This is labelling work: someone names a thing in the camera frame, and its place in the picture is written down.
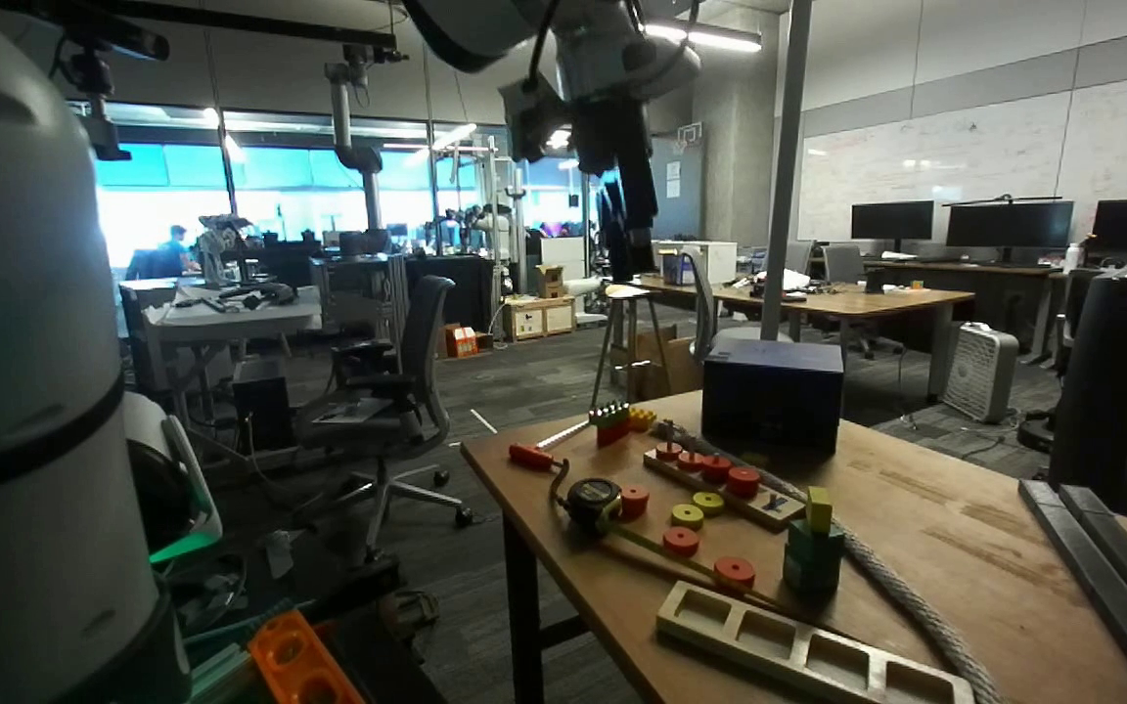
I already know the dark blue box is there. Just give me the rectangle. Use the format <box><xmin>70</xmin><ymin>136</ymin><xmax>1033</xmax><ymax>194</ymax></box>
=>
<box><xmin>700</xmin><ymin>335</ymin><xmax>848</xmax><ymax>460</ymax></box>

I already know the grey computer case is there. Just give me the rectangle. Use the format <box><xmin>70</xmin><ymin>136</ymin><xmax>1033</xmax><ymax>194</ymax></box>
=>
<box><xmin>940</xmin><ymin>318</ymin><xmax>1026</xmax><ymax>428</ymax></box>

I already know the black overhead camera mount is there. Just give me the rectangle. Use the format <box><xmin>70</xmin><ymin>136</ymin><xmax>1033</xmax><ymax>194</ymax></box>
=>
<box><xmin>49</xmin><ymin>7</ymin><xmax>175</xmax><ymax>167</ymax></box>

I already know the grey office chair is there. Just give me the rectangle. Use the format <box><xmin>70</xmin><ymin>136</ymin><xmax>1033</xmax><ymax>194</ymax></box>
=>
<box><xmin>306</xmin><ymin>271</ymin><xmax>476</xmax><ymax>557</ymax></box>

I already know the white braided rope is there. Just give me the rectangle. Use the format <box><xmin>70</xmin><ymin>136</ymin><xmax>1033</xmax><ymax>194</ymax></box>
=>
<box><xmin>833</xmin><ymin>523</ymin><xmax>1007</xmax><ymax>704</ymax></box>

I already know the green cylinder with yellow top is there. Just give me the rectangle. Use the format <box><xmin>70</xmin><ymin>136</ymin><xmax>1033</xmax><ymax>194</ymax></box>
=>
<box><xmin>777</xmin><ymin>484</ymin><xmax>848</xmax><ymax>605</ymax></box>

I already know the black office chair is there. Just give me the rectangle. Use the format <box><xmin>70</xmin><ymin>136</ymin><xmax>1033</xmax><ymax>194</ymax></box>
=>
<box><xmin>1043</xmin><ymin>261</ymin><xmax>1127</xmax><ymax>518</ymax></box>

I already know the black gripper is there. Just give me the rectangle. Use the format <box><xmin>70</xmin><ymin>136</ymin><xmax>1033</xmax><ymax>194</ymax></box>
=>
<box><xmin>567</xmin><ymin>90</ymin><xmax>665</xmax><ymax>286</ymax></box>

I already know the grey vertical pole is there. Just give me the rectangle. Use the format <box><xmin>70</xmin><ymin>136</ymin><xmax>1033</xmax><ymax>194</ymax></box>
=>
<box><xmin>759</xmin><ymin>0</ymin><xmax>819</xmax><ymax>349</ymax></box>

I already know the wooden office desk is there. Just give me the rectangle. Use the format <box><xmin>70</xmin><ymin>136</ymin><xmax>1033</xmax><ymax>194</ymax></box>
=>
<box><xmin>630</xmin><ymin>271</ymin><xmax>977</xmax><ymax>403</ymax></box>

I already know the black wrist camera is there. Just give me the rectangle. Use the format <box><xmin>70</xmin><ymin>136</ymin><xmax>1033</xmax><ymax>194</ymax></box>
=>
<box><xmin>498</xmin><ymin>72</ymin><xmax>574</xmax><ymax>167</ymax></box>

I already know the small orange floor box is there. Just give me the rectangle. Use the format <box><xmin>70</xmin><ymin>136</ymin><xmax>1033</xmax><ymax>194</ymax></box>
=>
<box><xmin>441</xmin><ymin>321</ymin><xmax>486</xmax><ymax>363</ymax></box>

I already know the long ceiling light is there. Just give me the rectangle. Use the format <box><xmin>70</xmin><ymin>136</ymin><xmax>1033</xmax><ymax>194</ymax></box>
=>
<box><xmin>638</xmin><ymin>16</ymin><xmax>767</xmax><ymax>60</ymax></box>

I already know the red handled screwdriver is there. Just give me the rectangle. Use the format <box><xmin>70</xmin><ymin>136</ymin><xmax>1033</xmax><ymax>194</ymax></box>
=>
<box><xmin>503</xmin><ymin>411</ymin><xmax>593</xmax><ymax>479</ymax></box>

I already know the red green toy block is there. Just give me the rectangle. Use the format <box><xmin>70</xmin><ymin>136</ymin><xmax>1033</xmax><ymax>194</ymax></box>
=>
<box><xmin>592</xmin><ymin>398</ymin><xmax>638</xmax><ymax>449</ymax></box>

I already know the white work table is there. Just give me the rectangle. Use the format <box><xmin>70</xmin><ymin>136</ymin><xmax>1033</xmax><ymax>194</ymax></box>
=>
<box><xmin>116</xmin><ymin>276</ymin><xmax>327</xmax><ymax>398</ymax></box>

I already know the orange plastic holed block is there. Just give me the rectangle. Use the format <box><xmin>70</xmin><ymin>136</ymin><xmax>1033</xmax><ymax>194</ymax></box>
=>
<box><xmin>242</xmin><ymin>605</ymin><xmax>368</xmax><ymax>704</ymax></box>

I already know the cardboard box with labels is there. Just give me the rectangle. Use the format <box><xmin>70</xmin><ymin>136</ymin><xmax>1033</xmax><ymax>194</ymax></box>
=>
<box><xmin>498</xmin><ymin>291</ymin><xmax>578</xmax><ymax>349</ymax></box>

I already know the brown cardboard box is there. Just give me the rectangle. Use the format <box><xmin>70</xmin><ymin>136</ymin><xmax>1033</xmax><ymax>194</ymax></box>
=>
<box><xmin>627</xmin><ymin>321</ymin><xmax>705</xmax><ymax>403</ymax></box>

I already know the wooden peg holder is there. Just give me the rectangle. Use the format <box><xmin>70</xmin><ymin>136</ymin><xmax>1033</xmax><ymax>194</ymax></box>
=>
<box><xmin>638</xmin><ymin>442</ymin><xmax>809</xmax><ymax>537</ymax></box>

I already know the metal bar stool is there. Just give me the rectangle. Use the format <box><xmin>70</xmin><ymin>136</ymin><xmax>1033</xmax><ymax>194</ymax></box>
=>
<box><xmin>587</xmin><ymin>282</ymin><xmax>672</xmax><ymax>411</ymax></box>

